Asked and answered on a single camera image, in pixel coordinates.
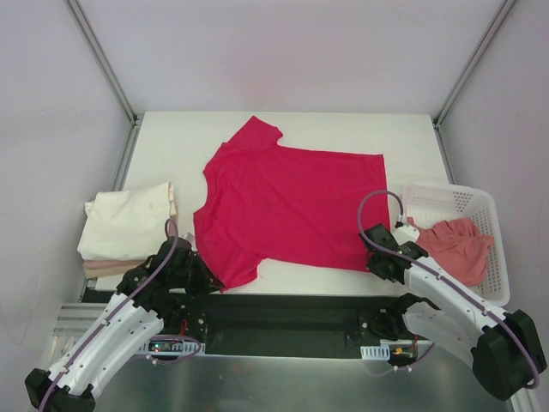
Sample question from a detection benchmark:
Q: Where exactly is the magenta t-shirt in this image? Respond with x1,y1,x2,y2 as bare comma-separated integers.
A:
194,117,389,288

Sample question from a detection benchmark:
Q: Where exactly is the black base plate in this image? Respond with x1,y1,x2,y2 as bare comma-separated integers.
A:
154,294,421,360

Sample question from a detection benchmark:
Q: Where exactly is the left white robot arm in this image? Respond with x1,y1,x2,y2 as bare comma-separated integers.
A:
25,237,225,411

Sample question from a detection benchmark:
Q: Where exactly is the salmon pink t-shirt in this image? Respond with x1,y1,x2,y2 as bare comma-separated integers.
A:
407,217,495,287

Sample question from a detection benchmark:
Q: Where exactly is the left white cable duct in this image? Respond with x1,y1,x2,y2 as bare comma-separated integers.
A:
136,339,206,356

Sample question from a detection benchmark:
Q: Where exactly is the white plastic basket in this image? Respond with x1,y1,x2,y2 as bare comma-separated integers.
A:
403,183,510,306

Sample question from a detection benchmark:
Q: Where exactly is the right aluminium frame post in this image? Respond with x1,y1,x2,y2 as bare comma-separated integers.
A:
431,0,520,128

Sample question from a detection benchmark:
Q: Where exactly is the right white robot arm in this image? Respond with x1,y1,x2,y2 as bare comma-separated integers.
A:
359,224,547,401

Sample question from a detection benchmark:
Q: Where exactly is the left aluminium frame post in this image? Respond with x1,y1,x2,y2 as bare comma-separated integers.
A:
66,0,143,125

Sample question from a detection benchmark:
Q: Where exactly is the white cable duct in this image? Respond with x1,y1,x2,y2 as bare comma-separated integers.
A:
136,339,206,356
360,344,391,361

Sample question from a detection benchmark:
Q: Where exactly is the right white cable duct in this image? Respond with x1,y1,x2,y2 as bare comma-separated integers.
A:
360,344,391,361

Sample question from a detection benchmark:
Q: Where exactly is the aluminium frame post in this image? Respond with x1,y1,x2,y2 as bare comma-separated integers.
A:
66,0,143,125
431,0,520,128

